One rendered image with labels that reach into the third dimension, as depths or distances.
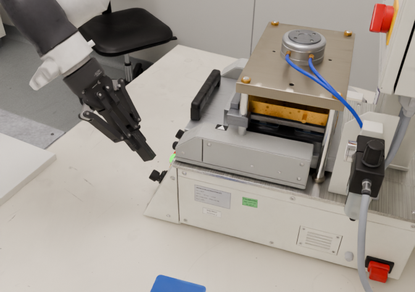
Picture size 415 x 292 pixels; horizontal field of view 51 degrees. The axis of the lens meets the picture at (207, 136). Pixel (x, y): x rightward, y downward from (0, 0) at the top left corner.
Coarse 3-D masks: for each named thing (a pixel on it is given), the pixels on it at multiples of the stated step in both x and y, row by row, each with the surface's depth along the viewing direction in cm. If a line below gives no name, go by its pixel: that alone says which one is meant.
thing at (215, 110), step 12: (228, 84) 100; (216, 96) 95; (228, 96) 96; (204, 108) 92; (216, 108) 92; (228, 108) 85; (192, 120) 88; (204, 120) 88; (216, 120) 88; (336, 132) 86; (336, 144) 83; (312, 156) 80; (336, 156) 80
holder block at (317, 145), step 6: (282, 126) 83; (288, 126) 83; (258, 132) 82; (264, 132) 82; (270, 132) 81; (276, 132) 81; (282, 132) 81; (288, 132) 81; (288, 138) 81; (294, 138) 80; (300, 138) 80; (306, 138) 80; (312, 138) 80; (318, 144) 79; (318, 150) 80
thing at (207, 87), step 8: (216, 72) 96; (208, 80) 93; (216, 80) 95; (200, 88) 91; (208, 88) 91; (200, 96) 88; (208, 96) 91; (192, 104) 86; (200, 104) 87; (192, 112) 87; (200, 112) 88
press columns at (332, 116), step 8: (240, 96) 75; (248, 96) 75; (240, 104) 76; (248, 104) 76; (240, 112) 77; (336, 112) 71; (328, 120) 72; (336, 120) 72; (240, 128) 79; (328, 128) 73; (328, 136) 74; (328, 144) 75; (320, 152) 77; (328, 152) 76; (320, 160) 77; (320, 168) 78; (312, 176) 80; (320, 176) 79
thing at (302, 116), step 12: (252, 96) 79; (252, 108) 79; (264, 108) 78; (276, 108) 77; (288, 108) 77; (300, 108) 76; (312, 108) 76; (264, 120) 80; (276, 120) 79; (288, 120) 78; (300, 120) 77; (312, 120) 76; (324, 120) 76
